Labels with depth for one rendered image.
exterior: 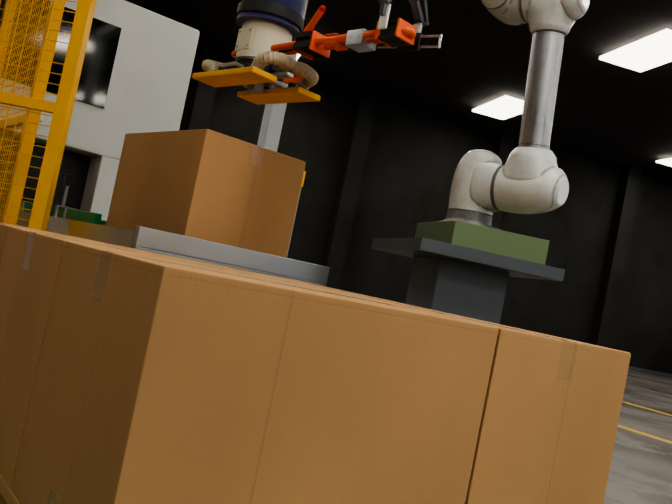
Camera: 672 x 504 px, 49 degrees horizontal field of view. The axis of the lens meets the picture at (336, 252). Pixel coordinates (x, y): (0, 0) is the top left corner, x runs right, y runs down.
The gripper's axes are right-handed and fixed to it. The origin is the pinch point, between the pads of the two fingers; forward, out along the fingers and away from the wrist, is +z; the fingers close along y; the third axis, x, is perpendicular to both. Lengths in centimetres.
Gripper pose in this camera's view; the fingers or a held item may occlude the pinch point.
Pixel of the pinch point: (398, 34)
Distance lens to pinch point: 212.1
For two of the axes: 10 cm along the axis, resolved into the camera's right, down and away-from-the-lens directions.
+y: -7.0, -1.7, -7.0
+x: 6.9, 1.1, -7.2
